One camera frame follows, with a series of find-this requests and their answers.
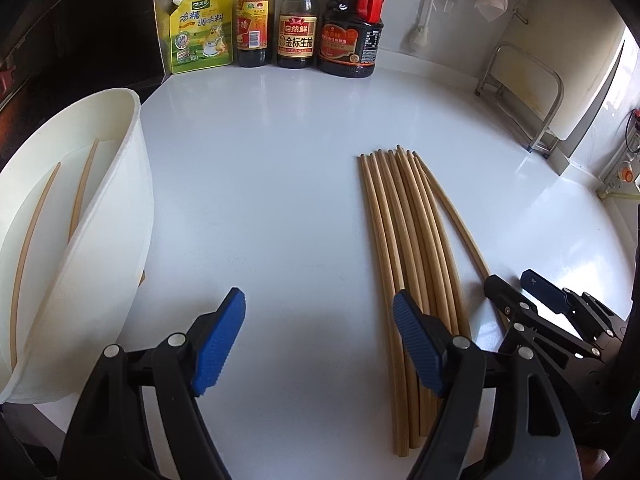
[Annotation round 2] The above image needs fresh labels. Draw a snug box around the soy sauce bottle brown label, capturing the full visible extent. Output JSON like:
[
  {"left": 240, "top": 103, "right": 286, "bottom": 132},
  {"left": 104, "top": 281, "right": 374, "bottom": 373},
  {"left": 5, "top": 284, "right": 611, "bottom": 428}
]
[{"left": 276, "top": 0, "right": 321, "bottom": 69}]

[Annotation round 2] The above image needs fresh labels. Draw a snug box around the bundle of wooden chopsticks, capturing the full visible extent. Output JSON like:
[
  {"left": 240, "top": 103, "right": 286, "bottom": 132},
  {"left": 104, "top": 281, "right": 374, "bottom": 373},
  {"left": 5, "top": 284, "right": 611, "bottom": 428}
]
[{"left": 357, "top": 145, "right": 481, "bottom": 457}]

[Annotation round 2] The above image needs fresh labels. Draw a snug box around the vinegar bottle yellow label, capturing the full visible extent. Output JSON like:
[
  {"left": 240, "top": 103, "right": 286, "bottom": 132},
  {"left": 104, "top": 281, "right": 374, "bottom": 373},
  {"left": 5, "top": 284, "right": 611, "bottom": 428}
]
[{"left": 235, "top": 0, "right": 277, "bottom": 68}]

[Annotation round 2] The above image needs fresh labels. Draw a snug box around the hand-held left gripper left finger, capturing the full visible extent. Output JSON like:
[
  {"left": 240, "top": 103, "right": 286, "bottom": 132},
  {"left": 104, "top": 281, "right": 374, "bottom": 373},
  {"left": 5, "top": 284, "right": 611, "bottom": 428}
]
[{"left": 59, "top": 287, "right": 247, "bottom": 480}]

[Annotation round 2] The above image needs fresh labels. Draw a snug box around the dark sauce jug red cap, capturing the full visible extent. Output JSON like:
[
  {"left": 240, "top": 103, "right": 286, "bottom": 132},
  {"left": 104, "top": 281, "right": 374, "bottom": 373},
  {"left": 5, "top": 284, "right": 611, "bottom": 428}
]
[{"left": 317, "top": 0, "right": 388, "bottom": 79}]

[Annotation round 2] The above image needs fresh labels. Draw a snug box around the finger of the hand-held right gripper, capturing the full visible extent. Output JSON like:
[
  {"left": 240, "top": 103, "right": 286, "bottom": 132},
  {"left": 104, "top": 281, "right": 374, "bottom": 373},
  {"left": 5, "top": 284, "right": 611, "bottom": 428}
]
[
  {"left": 484, "top": 274, "right": 603, "bottom": 376},
  {"left": 520, "top": 269, "right": 630, "bottom": 356}
]

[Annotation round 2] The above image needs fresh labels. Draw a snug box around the white hanging brush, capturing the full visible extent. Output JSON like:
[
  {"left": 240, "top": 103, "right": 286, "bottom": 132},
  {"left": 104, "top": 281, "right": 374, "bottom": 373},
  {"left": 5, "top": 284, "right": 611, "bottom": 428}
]
[{"left": 404, "top": 0, "right": 443, "bottom": 53}]

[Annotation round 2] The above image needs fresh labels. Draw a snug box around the white plastic container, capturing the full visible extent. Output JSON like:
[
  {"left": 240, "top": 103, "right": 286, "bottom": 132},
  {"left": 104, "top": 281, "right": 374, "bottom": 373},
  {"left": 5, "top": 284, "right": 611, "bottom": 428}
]
[{"left": 0, "top": 87, "right": 155, "bottom": 405}]

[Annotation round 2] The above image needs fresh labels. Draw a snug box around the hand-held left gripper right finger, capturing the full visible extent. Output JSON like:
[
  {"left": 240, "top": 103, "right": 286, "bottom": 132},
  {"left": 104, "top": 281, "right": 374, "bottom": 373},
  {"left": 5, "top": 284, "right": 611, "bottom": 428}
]
[{"left": 392, "top": 289, "right": 583, "bottom": 480}]

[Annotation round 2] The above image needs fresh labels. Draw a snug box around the white cutting board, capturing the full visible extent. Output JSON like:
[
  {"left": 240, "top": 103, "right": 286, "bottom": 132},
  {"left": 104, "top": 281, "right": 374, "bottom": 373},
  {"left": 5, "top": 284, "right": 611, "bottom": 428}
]
[{"left": 500, "top": 0, "right": 626, "bottom": 142}]

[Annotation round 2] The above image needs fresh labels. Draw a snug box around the wooden chopstick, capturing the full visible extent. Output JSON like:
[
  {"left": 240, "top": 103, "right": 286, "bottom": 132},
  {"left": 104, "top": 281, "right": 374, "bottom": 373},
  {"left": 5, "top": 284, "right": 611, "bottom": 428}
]
[
  {"left": 10, "top": 161, "right": 62, "bottom": 368},
  {"left": 69, "top": 139, "right": 100, "bottom": 241},
  {"left": 415, "top": 156, "right": 507, "bottom": 328}
]

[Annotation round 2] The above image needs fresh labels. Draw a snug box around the wall socket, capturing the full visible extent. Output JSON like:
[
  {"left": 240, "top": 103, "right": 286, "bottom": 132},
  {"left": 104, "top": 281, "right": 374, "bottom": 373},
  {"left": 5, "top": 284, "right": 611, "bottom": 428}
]
[{"left": 597, "top": 110, "right": 640, "bottom": 198}]

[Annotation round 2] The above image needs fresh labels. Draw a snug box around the metal cutting board rack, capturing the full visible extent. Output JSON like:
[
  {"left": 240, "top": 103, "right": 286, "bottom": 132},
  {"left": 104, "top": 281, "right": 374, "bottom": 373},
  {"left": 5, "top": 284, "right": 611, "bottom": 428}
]
[{"left": 475, "top": 42, "right": 565, "bottom": 156}]

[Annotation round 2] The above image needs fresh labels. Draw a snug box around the yellow green seasoning pouch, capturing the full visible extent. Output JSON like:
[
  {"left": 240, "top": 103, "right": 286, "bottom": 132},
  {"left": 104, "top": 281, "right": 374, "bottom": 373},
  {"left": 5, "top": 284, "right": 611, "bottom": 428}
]
[{"left": 169, "top": 0, "right": 235, "bottom": 75}]

